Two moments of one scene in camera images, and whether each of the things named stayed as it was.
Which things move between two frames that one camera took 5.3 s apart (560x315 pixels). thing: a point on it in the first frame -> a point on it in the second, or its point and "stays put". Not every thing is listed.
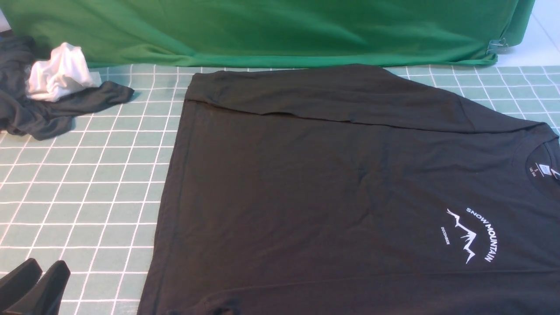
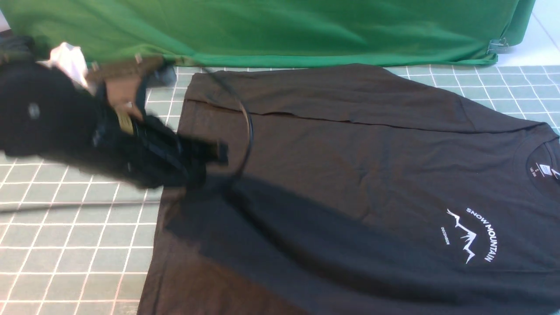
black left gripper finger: [18, 281] -> [146, 152]
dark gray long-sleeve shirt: [355, 190] stays put
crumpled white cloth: [62, 71] stays put
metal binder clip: [495, 47] stays put
